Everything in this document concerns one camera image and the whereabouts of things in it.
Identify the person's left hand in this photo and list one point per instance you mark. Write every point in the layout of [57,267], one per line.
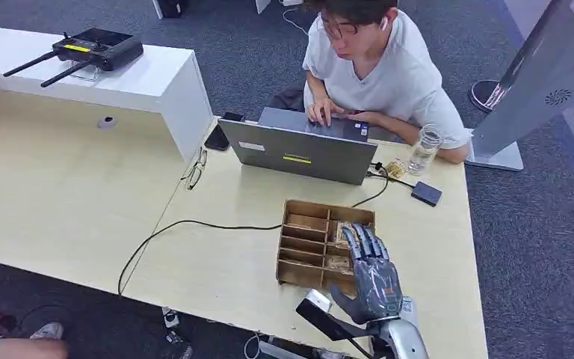
[361,117]

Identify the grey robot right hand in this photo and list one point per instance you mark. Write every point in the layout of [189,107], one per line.
[376,292]

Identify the person's right hand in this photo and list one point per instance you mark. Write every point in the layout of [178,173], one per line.
[322,110]

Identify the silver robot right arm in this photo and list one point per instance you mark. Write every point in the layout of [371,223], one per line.
[406,342]

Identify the white QR code tag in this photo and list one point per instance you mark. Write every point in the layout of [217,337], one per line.
[407,306]

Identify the grey laptop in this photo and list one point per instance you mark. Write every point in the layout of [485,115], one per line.
[307,148]

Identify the patterned card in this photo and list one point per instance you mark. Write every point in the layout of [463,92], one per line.
[338,262]

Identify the small yellow wrapped item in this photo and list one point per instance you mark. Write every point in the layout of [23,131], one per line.
[396,168]

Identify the clear glass bottle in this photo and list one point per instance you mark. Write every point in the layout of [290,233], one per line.
[424,148]

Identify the wooden compartment box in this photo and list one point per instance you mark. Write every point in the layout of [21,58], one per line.
[307,248]

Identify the small black external drive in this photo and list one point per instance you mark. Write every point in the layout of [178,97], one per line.
[426,193]

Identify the black smartphone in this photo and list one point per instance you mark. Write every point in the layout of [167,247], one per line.
[217,138]

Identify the round black stand base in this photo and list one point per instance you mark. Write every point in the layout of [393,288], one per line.
[480,94]

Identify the black-rimmed eyeglasses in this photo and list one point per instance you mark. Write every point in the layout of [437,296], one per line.
[196,171]

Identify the grey standing kiosk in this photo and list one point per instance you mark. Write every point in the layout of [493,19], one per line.
[534,79]

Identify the black floor box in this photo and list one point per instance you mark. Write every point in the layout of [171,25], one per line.
[170,7]

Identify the white desk shelf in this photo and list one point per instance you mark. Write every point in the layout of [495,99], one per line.
[133,79]

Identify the white plug adapter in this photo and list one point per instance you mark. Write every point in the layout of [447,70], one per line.
[170,318]

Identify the small round grey puck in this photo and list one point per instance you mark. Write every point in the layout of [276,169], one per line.
[107,122]

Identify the black remote controller with antennas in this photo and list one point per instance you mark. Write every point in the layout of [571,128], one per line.
[101,49]

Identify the grey sneaker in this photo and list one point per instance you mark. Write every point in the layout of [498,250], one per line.
[48,331]

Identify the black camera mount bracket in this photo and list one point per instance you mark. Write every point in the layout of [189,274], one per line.
[329,321]

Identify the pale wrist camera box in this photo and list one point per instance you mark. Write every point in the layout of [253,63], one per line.
[318,301]

